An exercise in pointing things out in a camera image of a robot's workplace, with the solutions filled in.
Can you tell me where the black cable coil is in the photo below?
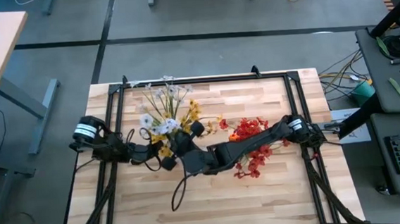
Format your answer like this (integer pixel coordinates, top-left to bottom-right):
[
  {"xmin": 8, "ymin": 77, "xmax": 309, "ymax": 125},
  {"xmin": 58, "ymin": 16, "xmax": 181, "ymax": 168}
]
[{"xmin": 381, "ymin": 32, "xmax": 400, "ymax": 61}]

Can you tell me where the grey table leg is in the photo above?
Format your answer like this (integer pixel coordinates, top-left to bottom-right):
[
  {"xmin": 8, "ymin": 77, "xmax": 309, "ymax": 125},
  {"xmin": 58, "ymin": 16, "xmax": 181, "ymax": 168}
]
[{"xmin": 0, "ymin": 73, "xmax": 66, "ymax": 158}]

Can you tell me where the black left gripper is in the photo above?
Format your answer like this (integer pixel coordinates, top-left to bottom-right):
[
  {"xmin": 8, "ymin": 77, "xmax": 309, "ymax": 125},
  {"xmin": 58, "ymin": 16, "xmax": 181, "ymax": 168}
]
[{"xmin": 130, "ymin": 142, "xmax": 165, "ymax": 166}]

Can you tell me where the green leaf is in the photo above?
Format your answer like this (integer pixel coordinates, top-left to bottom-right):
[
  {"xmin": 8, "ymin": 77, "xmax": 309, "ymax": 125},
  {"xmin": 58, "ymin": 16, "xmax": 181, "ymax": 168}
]
[
  {"xmin": 375, "ymin": 35, "xmax": 392, "ymax": 58},
  {"xmin": 387, "ymin": 76, "xmax": 400, "ymax": 101}
]

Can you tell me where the black aluminium table frame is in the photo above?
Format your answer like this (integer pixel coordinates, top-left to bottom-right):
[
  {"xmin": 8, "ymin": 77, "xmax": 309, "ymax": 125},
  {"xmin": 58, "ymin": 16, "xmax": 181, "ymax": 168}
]
[{"xmin": 47, "ymin": 58, "xmax": 368, "ymax": 224}]

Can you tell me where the green cup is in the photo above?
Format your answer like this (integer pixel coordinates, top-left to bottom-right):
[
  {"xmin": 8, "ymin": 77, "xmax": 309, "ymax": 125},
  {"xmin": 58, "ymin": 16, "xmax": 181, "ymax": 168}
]
[{"xmin": 350, "ymin": 80, "xmax": 377, "ymax": 108}]

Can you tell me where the white paper sheet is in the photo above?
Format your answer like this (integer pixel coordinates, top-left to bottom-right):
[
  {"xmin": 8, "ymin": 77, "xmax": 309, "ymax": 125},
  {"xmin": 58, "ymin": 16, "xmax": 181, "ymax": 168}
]
[{"xmin": 329, "ymin": 106, "xmax": 373, "ymax": 146}]

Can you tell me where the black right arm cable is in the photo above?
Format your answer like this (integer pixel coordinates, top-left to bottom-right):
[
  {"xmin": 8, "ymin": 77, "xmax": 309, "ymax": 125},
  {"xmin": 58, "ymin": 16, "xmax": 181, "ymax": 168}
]
[{"xmin": 168, "ymin": 172, "xmax": 194, "ymax": 213}]

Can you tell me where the white flower bunch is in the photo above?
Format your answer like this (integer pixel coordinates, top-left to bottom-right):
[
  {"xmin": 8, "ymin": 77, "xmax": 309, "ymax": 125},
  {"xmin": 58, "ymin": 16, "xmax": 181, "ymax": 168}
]
[
  {"xmin": 128, "ymin": 73, "xmax": 196, "ymax": 127},
  {"xmin": 139, "ymin": 110, "xmax": 181, "ymax": 137}
]

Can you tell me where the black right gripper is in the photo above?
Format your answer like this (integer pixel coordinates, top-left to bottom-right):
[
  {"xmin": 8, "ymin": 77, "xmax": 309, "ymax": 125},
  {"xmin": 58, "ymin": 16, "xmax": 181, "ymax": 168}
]
[{"xmin": 158, "ymin": 120, "xmax": 208, "ymax": 173}]

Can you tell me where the long-stemmed yellow flower bunch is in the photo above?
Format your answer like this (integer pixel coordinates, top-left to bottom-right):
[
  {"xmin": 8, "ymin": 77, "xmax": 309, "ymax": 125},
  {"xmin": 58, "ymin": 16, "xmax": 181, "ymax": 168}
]
[{"xmin": 177, "ymin": 96, "xmax": 225, "ymax": 139}]

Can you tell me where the short yellow flower bunch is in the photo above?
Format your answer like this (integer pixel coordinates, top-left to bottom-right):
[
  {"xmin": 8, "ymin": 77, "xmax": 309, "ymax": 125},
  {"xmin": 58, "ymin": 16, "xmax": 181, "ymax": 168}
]
[{"xmin": 150, "ymin": 132, "xmax": 174, "ymax": 159}]

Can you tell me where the red flower bunch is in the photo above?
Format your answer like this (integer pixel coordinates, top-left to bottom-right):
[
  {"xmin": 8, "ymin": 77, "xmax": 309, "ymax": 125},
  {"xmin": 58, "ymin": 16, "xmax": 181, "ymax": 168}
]
[{"xmin": 227, "ymin": 113, "xmax": 294, "ymax": 180}]

